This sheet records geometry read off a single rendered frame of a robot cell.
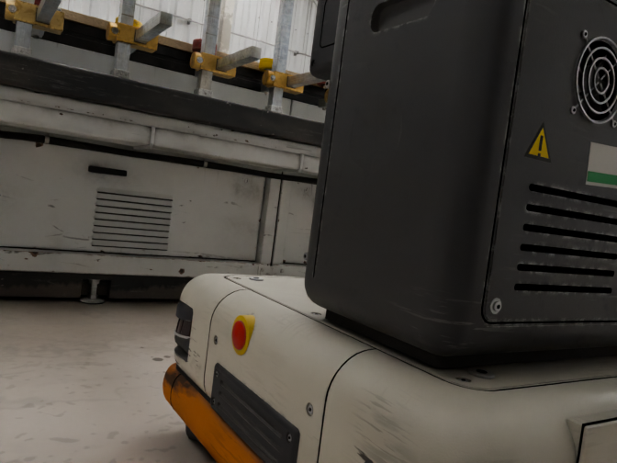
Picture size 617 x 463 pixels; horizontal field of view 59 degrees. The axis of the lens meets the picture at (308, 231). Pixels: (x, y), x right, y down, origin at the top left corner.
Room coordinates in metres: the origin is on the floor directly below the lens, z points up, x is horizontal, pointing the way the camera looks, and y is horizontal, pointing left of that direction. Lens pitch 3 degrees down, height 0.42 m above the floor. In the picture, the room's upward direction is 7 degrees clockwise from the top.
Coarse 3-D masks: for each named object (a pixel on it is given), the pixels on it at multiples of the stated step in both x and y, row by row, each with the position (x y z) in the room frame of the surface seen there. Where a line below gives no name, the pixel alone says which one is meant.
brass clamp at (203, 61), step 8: (192, 56) 1.68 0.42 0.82; (200, 56) 1.66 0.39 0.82; (208, 56) 1.68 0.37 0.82; (216, 56) 1.69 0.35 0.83; (192, 64) 1.67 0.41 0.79; (200, 64) 1.67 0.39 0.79; (208, 64) 1.68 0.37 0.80; (216, 64) 1.69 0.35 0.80; (216, 72) 1.69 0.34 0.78; (224, 72) 1.71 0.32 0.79; (232, 72) 1.72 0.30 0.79
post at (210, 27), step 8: (208, 0) 1.68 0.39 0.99; (216, 0) 1.68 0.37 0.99; (208, 8) 1.68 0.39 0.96; (216, 8) 1.69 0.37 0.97; (208, 16) 1.68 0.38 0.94; (216, 16) 1.69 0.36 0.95; (208, 24) 1.68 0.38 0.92; (216, 24) 1.69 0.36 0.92; (208, 32) 1.68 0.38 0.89; (216, 32) 1.69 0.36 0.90; (208, 40) 1.68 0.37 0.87; (216, 40) 1.69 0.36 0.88; (208, 48) 1.68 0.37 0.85; (200, 72) 1.68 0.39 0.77; (208, 72) 1.69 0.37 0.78; (200, 80) 1.68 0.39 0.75; (208, 80) 1.69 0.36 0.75; (208, 88) 1.69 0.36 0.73
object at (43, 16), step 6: (42, 0) 1.31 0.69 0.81; (48, 0) 1.24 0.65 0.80; (54, 0) 1.24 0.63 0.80; (60, 0) 1.23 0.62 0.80; (42, 6) 1.30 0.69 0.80; (48, 6) 1.29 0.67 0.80; (54, 6) 1.28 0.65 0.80; (42, 12) 1.34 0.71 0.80; (48, 12) 1.34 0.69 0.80; (54, 12) 1.33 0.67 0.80; (42, 18) 1.40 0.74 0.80; (48, 18) 1.39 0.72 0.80; (36, 30) 1.53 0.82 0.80; (42, 30) 1.52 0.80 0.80; (36, 36) 1.57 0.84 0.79
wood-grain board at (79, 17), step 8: (0, 0) 1.56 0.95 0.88; (64, 16) 1.65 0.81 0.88; (72, 16) 1.66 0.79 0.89; (80, 16) 1.68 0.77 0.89; (88, 16) 1.69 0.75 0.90; (88, 24) 1.69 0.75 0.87; (96, 24) 1.70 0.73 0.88; (104, 24) 1.71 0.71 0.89; (160, 40) 1.81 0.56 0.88; (168, 40) 1.82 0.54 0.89; (176, 40) 1.83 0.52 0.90; (176, 48) 1.84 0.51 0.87; (184, 48) 1.85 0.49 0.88; (224, 56) 1.93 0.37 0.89; (248, 64) 1.98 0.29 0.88; (256, 64) 1.99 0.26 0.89; (288, 72) 2.06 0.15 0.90
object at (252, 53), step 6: (246, 48) 1.51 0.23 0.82; (252, 48) 1.49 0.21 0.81; (258, 48) 1.50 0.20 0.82; (234, 54) 1.58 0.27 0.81; (240, 54) 1.55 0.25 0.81; (246, 54) 1.51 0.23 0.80; (252, 54) 1.49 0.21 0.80; (258, 54) 1.50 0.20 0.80; (222, 60) 1.66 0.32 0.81; (228, 60) 1.62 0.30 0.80; (234, 60) 1.58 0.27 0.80; (240, 60) 1.54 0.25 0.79; (246, 60) 1.53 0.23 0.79; (252, 60) 1.52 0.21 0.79; (222, 66) 1.65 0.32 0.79; (228, 66) 1.64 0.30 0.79; (234, 66) 1.63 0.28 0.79
